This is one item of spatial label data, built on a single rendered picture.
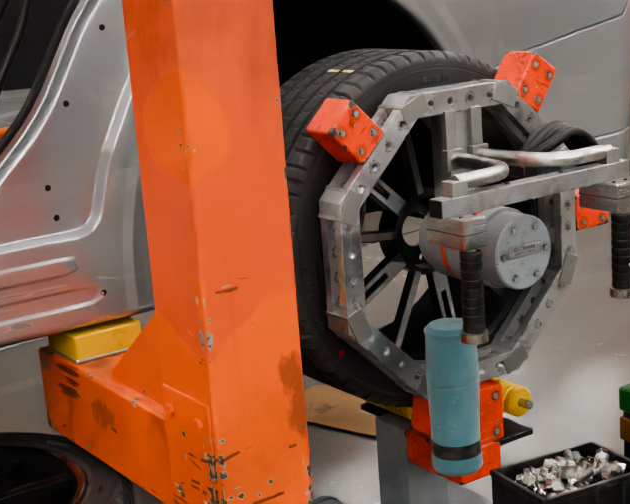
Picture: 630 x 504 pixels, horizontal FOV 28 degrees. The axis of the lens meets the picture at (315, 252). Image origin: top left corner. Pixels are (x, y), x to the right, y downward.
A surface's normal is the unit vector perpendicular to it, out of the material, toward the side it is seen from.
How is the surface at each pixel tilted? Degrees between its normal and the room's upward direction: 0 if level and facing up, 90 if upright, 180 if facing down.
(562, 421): 0
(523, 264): 90
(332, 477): 0
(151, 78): 90
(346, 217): 90
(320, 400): 12
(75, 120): 90
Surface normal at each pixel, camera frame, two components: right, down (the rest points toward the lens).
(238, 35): 0.56, 0.15
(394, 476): -0.82, 0.19
